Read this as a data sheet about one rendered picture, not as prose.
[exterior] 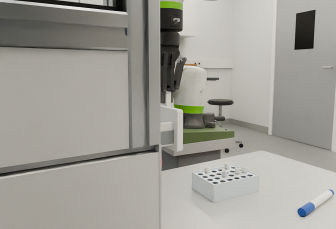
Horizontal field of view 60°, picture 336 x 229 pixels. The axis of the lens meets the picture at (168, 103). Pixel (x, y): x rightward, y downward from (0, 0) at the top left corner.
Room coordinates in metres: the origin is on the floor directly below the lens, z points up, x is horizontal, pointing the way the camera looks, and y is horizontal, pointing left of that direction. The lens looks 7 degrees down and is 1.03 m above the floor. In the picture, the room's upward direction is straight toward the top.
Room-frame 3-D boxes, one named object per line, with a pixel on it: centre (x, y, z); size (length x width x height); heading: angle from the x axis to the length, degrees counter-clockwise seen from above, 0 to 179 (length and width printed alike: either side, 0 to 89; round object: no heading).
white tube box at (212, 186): (0.63, -0.13, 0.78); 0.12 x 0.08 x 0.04; 117
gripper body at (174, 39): (0.84, 0.00, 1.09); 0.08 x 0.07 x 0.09; 121
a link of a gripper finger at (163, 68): (0.84, 0.02, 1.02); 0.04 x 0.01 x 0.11; 31
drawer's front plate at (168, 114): (0.86, 0.04, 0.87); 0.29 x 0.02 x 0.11; 31
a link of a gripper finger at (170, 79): (0.85, -0.01, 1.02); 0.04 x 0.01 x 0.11; 31
